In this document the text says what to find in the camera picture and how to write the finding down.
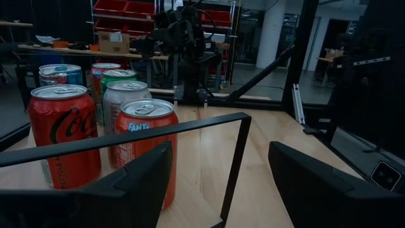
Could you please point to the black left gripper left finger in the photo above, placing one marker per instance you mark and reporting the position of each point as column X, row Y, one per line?
column 95, row 206

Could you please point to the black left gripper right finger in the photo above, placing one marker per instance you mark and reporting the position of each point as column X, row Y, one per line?
column 332, row 202

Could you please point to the green Sprite can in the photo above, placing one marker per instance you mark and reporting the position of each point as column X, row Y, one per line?
column 117, row 74

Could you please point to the silver pink Spindrift can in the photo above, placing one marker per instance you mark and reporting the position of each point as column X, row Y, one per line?
column 126, row 95

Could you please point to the red Fanta can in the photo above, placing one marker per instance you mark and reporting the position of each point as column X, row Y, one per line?
column 147, row 109
column 96, row 82

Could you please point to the red Coca-Cola can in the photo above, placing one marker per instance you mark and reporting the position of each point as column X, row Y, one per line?
column 63, row 120

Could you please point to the blue and silver can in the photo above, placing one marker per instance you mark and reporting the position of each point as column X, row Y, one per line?
column 63, row 76

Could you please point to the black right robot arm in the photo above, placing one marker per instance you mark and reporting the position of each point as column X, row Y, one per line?
column 190, row 73

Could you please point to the cardboard box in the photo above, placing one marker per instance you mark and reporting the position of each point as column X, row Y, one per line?
column 114, row 42

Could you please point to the metal rack with red bins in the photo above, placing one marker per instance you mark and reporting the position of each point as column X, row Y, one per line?
column 110, row 6

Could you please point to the wooden workbench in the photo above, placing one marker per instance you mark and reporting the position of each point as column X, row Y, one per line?
column 79, row 51

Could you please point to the silver aluminium bar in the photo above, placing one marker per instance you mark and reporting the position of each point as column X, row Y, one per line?
column 299, row 104

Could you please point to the table-level camera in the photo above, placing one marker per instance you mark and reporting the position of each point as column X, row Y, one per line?
column 386, row 175

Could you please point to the black table frame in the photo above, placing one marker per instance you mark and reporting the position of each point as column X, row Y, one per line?
column 300, row 47

